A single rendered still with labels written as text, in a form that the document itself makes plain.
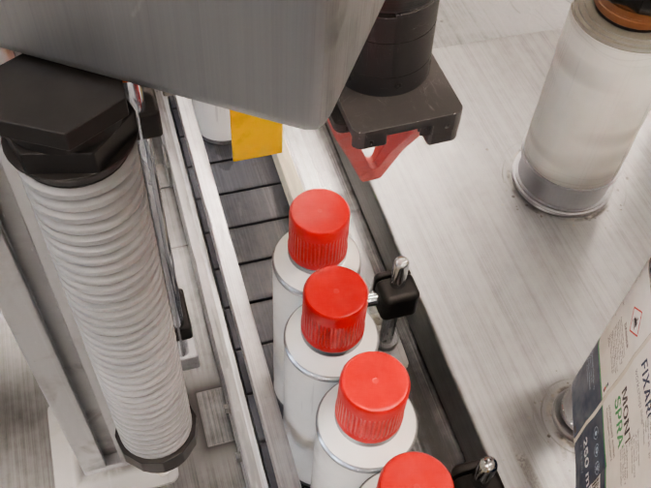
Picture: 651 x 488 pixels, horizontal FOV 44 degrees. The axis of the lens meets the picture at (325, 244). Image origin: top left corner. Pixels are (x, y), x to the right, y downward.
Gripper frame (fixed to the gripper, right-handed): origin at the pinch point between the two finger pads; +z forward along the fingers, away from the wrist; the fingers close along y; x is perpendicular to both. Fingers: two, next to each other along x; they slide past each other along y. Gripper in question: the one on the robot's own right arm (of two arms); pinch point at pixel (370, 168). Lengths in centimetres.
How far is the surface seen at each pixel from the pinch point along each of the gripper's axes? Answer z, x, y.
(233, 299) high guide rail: 5.3, 10.8, -4.2
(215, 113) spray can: 9.4, 7.6, 17.8
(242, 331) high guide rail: 5.3, 10.8, -6.7
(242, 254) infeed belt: 13.5, 8.4, 5.3
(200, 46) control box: -28.9, 12.6, -19.9
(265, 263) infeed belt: 13.5, 6.9, 3.9
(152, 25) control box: -29.2, 13.5, -19.3
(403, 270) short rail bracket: 7.4, -1.7, -3.8
